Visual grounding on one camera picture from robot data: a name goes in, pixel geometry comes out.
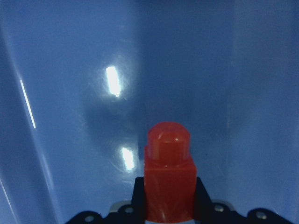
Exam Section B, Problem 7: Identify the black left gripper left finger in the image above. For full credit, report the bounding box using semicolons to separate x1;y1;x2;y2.
131;177;146;222

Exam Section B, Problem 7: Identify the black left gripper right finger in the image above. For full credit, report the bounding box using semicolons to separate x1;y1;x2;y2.
194;177;212;221

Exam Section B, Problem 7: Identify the red toy block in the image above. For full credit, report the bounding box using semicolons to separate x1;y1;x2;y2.
144;122;197;224

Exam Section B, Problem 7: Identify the blue plastic tray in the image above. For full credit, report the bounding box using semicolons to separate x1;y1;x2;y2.
0;0;299;224

